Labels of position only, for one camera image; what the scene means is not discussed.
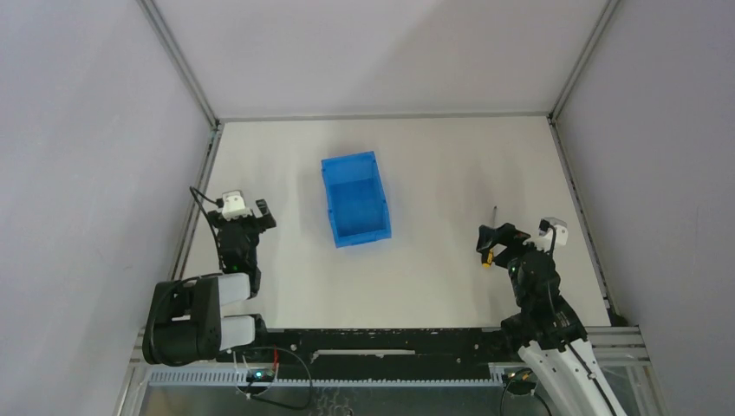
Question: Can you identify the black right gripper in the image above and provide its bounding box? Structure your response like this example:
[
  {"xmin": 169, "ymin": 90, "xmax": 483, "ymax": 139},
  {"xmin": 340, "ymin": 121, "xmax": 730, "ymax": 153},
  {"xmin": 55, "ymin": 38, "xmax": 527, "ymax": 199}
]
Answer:
[{"xmin": 477, "ymin": 222, "xmax": 554, "ymax": 309}]

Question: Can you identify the yellow black handled screwdriver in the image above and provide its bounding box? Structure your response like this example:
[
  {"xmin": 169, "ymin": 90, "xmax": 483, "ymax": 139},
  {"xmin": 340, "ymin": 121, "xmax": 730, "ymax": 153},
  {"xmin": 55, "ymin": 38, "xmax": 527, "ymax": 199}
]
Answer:
[{"xmin": 482, "ymin": 205, "xmax": 498, "ymax": 268}]

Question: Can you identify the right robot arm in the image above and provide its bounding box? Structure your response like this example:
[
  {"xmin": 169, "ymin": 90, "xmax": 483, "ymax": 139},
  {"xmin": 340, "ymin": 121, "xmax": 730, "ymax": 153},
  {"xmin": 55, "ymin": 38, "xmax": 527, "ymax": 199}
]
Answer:
[{"xmin": 476, "ymin": 218, "xmax": 626, "ymax": 415}]

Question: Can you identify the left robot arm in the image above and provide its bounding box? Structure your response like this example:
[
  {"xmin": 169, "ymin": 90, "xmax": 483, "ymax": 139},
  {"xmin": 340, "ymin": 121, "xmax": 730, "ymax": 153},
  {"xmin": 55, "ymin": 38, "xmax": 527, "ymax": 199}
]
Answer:
[{"xmin": 142, "ymin": 197, "xmax": 276, "ymax": 367}]

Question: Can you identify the blue plastic bin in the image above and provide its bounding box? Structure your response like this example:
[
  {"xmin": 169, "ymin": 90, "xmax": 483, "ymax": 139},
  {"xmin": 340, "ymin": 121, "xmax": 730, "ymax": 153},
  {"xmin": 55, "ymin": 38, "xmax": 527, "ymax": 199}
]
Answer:
[{"xmin": 321, "ymin": 152, "xmax": 392, "ymax": 248}]

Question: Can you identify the small green-lit circuit board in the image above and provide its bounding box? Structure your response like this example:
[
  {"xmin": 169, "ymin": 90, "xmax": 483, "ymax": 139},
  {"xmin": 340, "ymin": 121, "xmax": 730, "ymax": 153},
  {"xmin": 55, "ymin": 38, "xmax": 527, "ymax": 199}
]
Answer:
[{"xmin": 245, "ymin": 369, "xmax": 275, "ymax": 384}]

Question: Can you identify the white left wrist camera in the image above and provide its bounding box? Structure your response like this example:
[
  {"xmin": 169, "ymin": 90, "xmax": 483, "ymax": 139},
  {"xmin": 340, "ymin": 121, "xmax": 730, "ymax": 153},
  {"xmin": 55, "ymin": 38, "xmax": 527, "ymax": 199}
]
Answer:
[{"xmin": 221, "ymin": 190, "xmax": 253, "ymax": 221}]

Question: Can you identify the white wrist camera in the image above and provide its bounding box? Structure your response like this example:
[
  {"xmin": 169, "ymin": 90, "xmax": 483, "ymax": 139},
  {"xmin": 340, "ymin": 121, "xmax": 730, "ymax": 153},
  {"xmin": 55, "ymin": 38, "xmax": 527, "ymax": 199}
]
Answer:
[
  {"xmin": 537, "ymin": 217, "xmax": 569, "ymax": 251},
  {"xmin": 221, "ymin": 190, "xmax": 253, "ymax": 221}
]

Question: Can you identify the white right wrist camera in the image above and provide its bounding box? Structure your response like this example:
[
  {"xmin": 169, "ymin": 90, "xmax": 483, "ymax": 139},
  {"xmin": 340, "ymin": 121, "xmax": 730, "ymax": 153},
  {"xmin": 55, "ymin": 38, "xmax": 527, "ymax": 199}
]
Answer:
[{"xmin": 537, "ymin": 217, "xmax": 569, "ymax": 251}]

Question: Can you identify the black cable loop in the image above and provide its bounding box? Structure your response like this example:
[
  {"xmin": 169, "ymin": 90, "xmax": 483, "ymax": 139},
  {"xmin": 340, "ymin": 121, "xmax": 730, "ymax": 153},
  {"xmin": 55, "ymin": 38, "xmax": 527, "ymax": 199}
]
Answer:
[{"xmin": 234, "ymin": 347, "xmax": 315, "ymax": 413}]

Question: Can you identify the black mounting rail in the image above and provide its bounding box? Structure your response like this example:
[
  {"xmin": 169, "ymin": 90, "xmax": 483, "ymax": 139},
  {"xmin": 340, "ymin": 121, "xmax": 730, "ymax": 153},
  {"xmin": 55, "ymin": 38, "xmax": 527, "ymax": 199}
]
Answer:
[{"xmin": 252, "ymin": 327, "xmax": 521, "ymax": 381}]

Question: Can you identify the grey slotted cable duct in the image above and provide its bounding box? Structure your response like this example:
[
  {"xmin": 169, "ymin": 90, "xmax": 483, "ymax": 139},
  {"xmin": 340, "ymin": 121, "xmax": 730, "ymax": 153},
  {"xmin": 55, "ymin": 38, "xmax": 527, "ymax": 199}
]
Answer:
[{"xmin": 147, "ymin": 368, "xmax": 506, "ymax": 388}]

